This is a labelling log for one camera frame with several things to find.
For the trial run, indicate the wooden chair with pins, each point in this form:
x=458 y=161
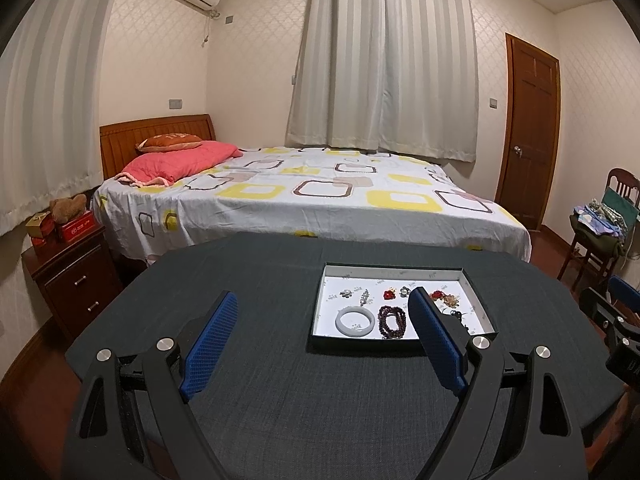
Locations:
x=585 y=249

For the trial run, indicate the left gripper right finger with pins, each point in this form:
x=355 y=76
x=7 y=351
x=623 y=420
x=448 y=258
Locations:
x=514 y=397

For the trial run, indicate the red knot gold charm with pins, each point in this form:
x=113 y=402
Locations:
x=437 y=295

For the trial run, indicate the brown wooden door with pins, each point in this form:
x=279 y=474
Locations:
x=533 y=113

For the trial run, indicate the pink pillow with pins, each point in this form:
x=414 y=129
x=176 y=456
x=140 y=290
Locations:
x=165 y=169

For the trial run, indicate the wooden nightstand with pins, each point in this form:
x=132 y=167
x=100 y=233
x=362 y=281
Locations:
x=77 y=280

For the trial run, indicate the silver leaf brooch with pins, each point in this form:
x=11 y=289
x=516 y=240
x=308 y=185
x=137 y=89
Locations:
x=364 y=298

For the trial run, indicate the yellow gift box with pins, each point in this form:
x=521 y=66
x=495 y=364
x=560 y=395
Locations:
x=40 y=225

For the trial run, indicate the rose gold bead jewelry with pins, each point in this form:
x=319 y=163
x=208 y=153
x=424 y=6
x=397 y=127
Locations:
x=451 y=301

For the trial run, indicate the small red flower brooch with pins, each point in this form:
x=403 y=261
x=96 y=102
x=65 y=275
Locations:
x=389 y=294

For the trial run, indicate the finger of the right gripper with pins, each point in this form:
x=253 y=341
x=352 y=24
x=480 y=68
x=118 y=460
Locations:
x=609 y=302

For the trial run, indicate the left side grey curtain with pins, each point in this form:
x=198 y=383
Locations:
x=49 y=106

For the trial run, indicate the pile of clothes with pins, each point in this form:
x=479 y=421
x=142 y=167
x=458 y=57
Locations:
x=610 y=220

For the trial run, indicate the orange cushion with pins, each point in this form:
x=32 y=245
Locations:
x=169 y=142

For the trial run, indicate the bed with patterned sheet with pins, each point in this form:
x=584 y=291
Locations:
x=314 y=192

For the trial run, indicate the grey window curtain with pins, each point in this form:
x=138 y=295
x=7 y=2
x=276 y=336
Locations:
x=388 y=75

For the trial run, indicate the brown teddy bear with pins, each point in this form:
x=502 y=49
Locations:
x=64 y=210

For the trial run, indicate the wall socket above headboard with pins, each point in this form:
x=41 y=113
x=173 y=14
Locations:
x=175 y=104

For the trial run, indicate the dark green jewelry tray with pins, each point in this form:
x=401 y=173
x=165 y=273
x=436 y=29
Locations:
x=393 y=334

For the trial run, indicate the wall switch by door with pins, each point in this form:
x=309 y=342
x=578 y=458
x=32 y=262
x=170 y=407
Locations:
x=493 y=103

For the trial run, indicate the white jade bangle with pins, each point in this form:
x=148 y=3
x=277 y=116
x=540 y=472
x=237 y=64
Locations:
x=354 y=322

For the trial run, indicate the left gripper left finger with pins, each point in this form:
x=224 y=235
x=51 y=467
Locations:
x=106 y=438

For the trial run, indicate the red gift box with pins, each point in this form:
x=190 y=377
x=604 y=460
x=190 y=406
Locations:
x=77 y=228

